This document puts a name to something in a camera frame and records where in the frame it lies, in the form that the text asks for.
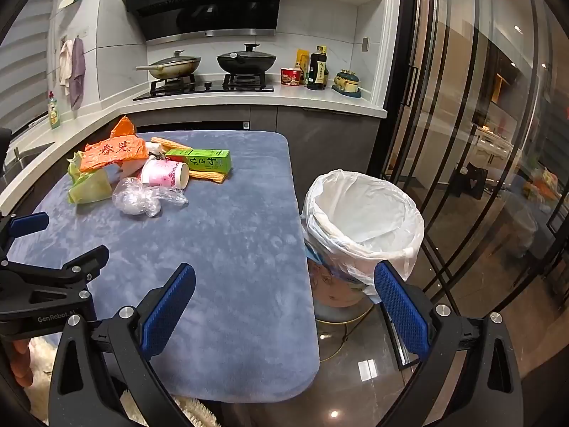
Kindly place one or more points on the kitchen sink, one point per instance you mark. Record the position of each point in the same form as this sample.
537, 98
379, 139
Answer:
31, 153

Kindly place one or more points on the green yellow condiment jar set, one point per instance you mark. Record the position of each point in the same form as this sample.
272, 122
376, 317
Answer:
346, 83

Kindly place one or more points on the person's left hand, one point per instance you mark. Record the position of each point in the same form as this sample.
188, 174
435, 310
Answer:
21, 360

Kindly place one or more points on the black gas stove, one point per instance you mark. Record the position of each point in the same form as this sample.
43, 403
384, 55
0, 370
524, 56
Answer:
213, 86

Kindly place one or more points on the pink paper cup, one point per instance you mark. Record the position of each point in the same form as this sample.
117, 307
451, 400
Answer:
162, 173

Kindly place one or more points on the blue plush mat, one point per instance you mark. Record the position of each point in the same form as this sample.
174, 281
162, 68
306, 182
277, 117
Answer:
222, 240

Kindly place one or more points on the white towel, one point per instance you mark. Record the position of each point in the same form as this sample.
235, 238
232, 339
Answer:
66, 62

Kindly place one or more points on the black stool with heart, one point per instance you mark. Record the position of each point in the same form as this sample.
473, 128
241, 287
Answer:
473, 182

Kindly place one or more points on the red instant noodle cup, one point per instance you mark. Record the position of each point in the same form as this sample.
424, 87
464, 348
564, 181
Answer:
291, 78

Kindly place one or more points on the purple towel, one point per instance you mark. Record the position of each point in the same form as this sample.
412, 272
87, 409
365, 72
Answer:
77, 75

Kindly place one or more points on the black wok with lid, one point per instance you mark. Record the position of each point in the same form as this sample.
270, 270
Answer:
246, 61

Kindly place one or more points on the dark soy sauce bottle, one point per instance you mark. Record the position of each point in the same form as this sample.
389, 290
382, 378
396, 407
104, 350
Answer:
317, 71

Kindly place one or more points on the white-lined trash bin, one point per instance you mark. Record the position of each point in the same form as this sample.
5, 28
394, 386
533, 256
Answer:
369, 213

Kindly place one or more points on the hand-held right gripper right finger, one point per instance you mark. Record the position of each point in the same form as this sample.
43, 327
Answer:
400, 309

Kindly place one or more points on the black range hood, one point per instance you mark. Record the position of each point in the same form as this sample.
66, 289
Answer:
200, 4

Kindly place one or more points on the clear plastic bag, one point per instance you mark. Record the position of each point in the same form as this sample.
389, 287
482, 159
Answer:
138, 198

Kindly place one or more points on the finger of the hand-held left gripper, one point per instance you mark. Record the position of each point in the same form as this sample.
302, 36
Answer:
84, 262
29, 224

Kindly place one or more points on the dark built-in oven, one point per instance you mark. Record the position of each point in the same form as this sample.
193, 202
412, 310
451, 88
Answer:
200, 126

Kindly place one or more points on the green dish soap bottle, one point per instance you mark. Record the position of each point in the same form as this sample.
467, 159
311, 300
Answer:
54, 115

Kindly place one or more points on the beige wok with lid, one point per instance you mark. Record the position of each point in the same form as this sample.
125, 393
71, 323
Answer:
175, 66

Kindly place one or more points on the green cardboard box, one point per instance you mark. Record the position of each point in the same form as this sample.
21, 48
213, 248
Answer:
204, 160

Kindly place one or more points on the yellow packet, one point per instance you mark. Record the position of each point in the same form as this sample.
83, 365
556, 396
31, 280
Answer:
302, 60

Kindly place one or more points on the glass sliding door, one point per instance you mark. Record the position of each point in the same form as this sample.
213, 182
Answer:
444, 98

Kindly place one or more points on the light green plastic bag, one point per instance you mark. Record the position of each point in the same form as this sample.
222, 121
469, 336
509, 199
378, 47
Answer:
91, 187

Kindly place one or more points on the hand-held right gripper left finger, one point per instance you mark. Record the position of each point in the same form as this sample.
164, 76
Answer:
171, 307

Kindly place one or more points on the wall outlet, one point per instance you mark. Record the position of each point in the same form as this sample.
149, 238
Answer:
366, 43

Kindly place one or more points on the orange plastic bag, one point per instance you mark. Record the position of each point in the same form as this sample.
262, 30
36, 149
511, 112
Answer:
115, 153

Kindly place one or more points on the printed trash bin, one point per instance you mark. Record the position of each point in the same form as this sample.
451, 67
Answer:
333, 284

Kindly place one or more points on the white kitchen countertop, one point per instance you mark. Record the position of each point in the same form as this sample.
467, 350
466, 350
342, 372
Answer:
311, 100

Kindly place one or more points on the grey base cabinet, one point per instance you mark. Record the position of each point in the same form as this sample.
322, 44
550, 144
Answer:
329, 142

